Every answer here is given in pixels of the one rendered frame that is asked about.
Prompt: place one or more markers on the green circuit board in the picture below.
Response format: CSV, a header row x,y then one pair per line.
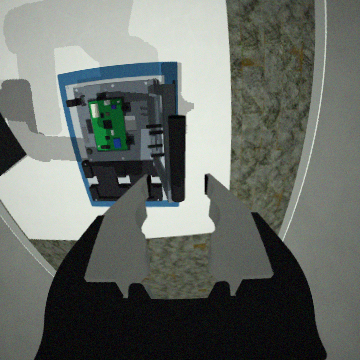
x,y
108,124

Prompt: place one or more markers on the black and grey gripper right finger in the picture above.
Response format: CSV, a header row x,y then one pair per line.
x,y
245,252

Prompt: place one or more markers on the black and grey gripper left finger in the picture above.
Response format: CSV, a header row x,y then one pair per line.
x,y
110,255

